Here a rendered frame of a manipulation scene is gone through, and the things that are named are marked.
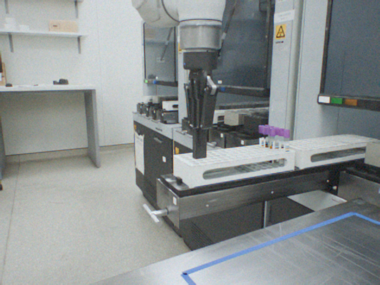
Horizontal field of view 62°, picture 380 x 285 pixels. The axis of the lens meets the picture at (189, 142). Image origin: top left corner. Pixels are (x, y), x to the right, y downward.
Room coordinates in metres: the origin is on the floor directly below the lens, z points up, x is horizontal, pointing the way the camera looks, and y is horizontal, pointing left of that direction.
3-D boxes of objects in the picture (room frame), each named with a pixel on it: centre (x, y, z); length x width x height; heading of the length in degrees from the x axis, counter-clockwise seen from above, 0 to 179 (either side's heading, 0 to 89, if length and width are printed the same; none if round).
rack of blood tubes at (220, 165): (0.75, -0.11, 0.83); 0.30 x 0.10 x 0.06; 116
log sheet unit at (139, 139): (2.44, 0.41, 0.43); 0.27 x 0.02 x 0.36; 25
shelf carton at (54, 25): (3.74, 1.40, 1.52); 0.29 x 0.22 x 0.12; 114
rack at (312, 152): (0.89, -0.40, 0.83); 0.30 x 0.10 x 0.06; 115
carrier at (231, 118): (1.41, -0.19, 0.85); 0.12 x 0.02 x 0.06; 26
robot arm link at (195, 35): (0.71, -0.02, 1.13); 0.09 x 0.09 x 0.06
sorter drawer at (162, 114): (2.15, -0.10, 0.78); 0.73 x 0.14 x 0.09; 115
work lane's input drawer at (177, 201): (0.81, -0.24, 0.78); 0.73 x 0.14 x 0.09; 115
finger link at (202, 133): (0.69, -0.03, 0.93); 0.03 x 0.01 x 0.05; 26
